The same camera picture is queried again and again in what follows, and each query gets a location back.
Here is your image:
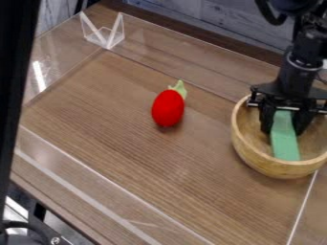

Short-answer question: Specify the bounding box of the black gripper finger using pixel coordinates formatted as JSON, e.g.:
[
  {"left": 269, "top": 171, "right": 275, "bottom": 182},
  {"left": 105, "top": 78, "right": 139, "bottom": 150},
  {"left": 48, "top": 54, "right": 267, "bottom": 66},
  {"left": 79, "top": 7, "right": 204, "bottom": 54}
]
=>
[
  {"left": 292, "top": 109, "right": 315, "bottom": 135},
  {"left": 259, "top": 101, "right": 276, "bottom": 134}
]

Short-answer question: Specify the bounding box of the red plush radish toy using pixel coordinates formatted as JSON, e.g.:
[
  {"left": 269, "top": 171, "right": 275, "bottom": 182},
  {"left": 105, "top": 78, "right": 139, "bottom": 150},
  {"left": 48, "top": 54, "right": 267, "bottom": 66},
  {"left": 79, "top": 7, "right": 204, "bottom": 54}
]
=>
[{"left": 151, "top": 79, "right": 188, "bottom": 127}]

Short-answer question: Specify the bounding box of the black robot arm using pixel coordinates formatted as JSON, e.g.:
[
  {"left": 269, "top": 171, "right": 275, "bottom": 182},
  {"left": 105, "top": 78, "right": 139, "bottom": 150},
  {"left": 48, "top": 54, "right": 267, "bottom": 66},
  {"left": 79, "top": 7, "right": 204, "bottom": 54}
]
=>
[{"left": 247, "top": 0, "right": 327, "bottom": 135}]

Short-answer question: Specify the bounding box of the green rectangular block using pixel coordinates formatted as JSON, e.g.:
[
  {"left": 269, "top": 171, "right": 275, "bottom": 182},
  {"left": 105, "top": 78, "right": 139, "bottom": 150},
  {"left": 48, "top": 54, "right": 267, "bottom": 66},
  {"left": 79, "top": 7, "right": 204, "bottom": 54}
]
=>
[{"left": 269, "top": 110, "right": 300, "bottom": 161}]

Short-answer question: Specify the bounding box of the clear acrylic corner bracket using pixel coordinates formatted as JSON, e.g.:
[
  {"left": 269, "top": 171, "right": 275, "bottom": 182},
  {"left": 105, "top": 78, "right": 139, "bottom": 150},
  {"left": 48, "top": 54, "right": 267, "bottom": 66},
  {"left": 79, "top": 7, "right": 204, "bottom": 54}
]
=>
[{"left": 79, "top": 12, "right": 125, "bottom": 50}]

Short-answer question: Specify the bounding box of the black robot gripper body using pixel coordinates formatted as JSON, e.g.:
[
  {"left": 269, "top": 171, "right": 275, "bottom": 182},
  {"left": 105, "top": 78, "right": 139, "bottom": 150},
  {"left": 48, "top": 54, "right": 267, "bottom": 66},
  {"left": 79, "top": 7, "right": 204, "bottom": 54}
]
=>
[{"left": 247, "top": 32, "right": 327, "bottom": 114}]

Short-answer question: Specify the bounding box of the black table leg mount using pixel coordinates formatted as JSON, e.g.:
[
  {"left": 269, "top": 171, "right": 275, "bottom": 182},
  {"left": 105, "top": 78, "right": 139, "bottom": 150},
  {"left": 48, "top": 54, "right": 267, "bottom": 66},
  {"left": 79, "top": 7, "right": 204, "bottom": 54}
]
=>
[{"left": 28, "top": 202, "right": 73, "bottom": 245}]

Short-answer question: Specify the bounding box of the black cable under table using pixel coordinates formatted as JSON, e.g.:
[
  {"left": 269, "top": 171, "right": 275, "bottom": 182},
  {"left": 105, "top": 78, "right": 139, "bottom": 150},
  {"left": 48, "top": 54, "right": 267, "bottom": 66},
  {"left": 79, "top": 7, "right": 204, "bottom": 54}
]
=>
[{"left": 0, "top": 219, "right": 44, "bottom": 245}]

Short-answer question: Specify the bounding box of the brown wooden bowl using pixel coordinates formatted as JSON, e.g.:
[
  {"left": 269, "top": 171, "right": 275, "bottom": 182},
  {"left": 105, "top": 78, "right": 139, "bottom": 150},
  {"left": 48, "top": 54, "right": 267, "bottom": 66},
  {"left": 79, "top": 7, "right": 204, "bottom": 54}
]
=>
[{"left": 229, "top": 96, "right": 327, "bottom": 179}]

